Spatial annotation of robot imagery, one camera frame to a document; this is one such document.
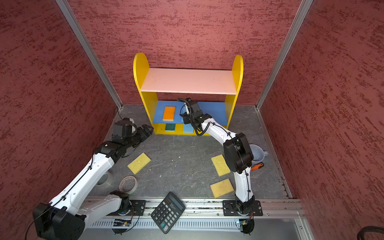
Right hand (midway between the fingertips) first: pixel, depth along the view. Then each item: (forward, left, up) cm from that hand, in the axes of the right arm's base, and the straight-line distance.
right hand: (186, 116), depth 94 cm
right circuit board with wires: (-57, -30, -17) cm, 66 cm away
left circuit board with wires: (-54, +32, -17) cm, 65 cm away
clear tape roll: (-36, +33, -15) cm, 51 cm away
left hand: (-17, +19, +5) cm, 26 cm away
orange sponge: (+2, +11, +2) cm, 12 cm away
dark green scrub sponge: (+1, +12, -12) cm, 17 cm away
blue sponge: (0, -1, -13) cm, 13 cm away
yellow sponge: (-25, +29, -14) cm, 41 cm away
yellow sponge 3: (-40, -19, -14) cm, 47 cm away
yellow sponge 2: (-27, -20, -14) cm, 37 cm away
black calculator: (-51, +9, -13) cm, 53 cm away
